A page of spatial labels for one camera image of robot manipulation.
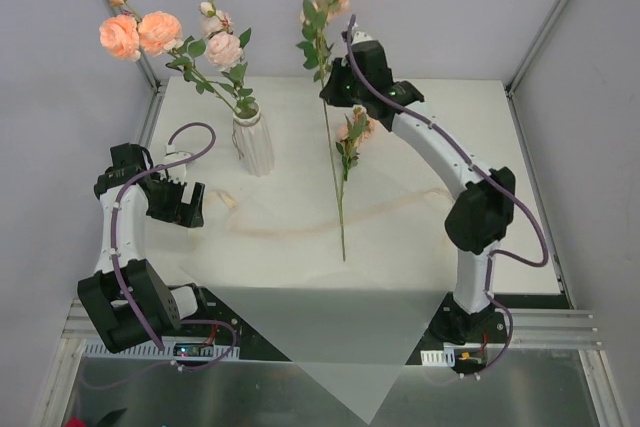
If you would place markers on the right aluminium frame post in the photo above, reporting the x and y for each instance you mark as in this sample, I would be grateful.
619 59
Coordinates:
541 38

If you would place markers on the white cable duct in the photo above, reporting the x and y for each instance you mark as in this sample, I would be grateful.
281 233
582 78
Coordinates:
438 358
173 350

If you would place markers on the right white cable duct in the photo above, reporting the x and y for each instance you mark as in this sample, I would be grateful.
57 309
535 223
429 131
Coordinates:
438 358

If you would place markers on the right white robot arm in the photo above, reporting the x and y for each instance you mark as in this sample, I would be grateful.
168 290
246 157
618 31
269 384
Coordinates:
482 208

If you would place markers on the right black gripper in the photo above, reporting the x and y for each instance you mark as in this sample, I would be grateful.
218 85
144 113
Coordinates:
334 85

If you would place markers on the peach rose stem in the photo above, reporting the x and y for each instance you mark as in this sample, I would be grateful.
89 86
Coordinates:
160 34
316 15

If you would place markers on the white ribbed ceramic vase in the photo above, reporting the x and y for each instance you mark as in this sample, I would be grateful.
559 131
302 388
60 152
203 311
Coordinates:
252 140

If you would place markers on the black object at bottom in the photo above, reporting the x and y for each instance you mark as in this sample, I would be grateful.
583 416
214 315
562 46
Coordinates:
112 418

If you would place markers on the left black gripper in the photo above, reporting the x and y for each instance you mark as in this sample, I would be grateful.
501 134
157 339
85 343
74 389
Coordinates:
183 202

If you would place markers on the left aluminium frame post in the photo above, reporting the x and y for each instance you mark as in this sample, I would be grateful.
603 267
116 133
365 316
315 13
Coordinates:
120 38

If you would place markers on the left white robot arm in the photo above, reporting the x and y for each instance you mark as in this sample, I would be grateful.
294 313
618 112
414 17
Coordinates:
126 300

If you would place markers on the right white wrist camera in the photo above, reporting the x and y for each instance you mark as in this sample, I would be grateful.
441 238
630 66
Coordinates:
360 37

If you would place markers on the left white cable duct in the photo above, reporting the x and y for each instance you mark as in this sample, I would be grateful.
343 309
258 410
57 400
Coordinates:
173 350

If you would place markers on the pale pink rose stem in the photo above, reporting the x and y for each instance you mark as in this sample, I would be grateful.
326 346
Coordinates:
225 51

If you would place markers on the pink flowers with green leaves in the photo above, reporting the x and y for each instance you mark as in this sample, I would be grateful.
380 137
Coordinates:
358 128

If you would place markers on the red object at bottom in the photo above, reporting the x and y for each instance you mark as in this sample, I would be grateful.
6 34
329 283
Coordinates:
75 422

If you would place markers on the white wrapping paper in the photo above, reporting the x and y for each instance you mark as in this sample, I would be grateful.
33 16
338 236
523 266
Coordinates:
350 325

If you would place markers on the aluminium frame post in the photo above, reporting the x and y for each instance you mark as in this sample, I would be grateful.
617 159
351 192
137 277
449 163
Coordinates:
541 38
120 38

